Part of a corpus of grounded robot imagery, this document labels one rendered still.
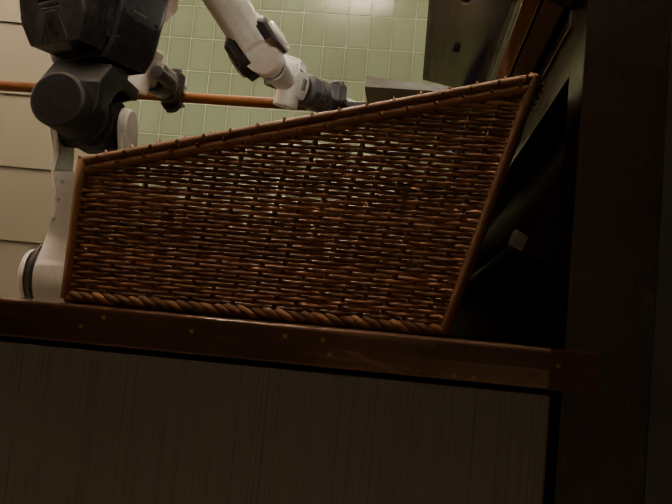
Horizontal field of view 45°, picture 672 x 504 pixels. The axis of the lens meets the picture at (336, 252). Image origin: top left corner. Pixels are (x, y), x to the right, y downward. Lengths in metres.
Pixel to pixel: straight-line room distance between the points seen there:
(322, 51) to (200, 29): 0.57
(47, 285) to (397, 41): 2.32
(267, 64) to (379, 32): 1.84
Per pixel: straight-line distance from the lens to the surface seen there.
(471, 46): 2.34
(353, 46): 3.73
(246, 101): 2.39
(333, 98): 2.29
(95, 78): 1.79
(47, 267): 1.81
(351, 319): 0.82
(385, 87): 2.09
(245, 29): 1.88
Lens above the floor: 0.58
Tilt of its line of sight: 5 degrees up
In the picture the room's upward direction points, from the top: 5 degrees clockwise
